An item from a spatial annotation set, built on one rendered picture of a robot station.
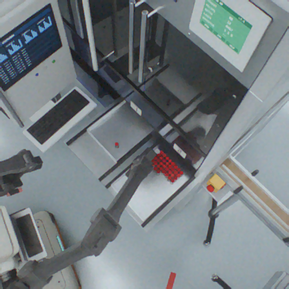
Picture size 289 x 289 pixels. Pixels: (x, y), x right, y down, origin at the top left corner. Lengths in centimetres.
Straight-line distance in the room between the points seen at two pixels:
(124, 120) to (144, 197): 47
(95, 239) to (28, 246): 57
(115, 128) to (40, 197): 111
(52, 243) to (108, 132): 92
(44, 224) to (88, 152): 77
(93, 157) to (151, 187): 37
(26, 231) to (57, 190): 114
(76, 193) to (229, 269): 134
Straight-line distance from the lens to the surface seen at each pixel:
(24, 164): 138
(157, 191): 182
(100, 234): 118
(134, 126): 194
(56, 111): 209
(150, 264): 265
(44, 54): 185
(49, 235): 244
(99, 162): 187
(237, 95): 111
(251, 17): 88
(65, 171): 281
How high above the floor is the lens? 264
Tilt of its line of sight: 68 degrees down
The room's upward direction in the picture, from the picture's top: 7 degrees clockwise
